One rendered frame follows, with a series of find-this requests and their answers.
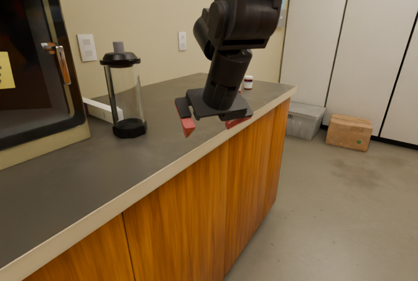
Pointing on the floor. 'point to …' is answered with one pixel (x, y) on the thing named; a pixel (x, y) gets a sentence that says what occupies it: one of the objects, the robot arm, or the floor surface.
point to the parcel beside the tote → (349, 132)
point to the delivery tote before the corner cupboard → (304, 120)
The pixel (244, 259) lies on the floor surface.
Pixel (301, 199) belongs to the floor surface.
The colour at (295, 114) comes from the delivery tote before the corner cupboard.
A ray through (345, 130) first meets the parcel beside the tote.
